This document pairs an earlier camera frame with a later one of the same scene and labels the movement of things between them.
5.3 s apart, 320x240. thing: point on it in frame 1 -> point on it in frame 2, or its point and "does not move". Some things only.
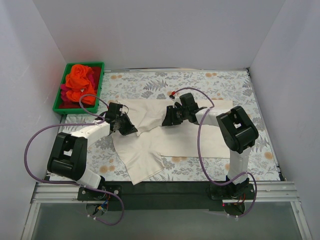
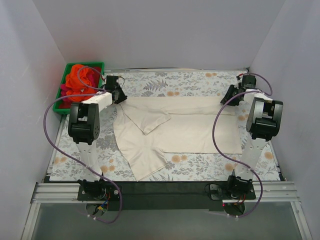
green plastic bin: (79, 110) does not move
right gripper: (173, 115) -> (230, 94)
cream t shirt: (141, 152) does not move
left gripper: (122, 124) -> (119, 94)
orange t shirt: (78, 84) does not move
